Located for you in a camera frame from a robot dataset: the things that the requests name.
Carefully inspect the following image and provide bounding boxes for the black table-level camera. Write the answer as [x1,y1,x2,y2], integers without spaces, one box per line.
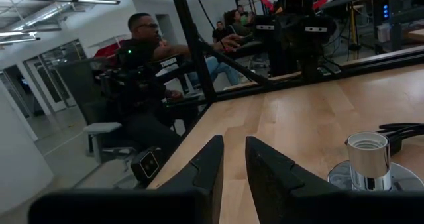
[130,146,164,186]

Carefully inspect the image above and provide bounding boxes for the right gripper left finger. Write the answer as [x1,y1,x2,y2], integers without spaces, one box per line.
[28,134,225,224]

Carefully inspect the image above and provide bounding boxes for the black aluminium table frame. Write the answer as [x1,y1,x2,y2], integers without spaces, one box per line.
[145,0,424,189]

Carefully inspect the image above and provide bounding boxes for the grey office chair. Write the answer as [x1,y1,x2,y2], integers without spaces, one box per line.
[52,57,142,167]

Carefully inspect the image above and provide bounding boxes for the person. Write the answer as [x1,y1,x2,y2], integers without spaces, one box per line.
[188,9,256,87]
[114,12,242,155]
[211,21,229,44]

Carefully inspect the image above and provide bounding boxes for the black shelving rack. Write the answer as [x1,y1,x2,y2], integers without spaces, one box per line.
[370,0,424,53]

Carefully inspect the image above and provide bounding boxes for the glass door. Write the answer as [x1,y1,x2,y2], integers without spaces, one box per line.
[23,39,87,114]

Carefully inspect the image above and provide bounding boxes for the black lamp power cable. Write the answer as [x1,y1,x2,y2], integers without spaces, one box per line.
[376,122,424,157]

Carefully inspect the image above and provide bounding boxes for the chrome table lamp base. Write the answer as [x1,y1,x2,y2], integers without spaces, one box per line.
[327,131,424,192]

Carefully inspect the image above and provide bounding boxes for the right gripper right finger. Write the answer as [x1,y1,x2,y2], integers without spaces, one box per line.
[244,136,424,224]

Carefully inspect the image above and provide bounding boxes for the red fabric item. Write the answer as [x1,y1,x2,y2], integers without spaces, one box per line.
[93,40,127,59]

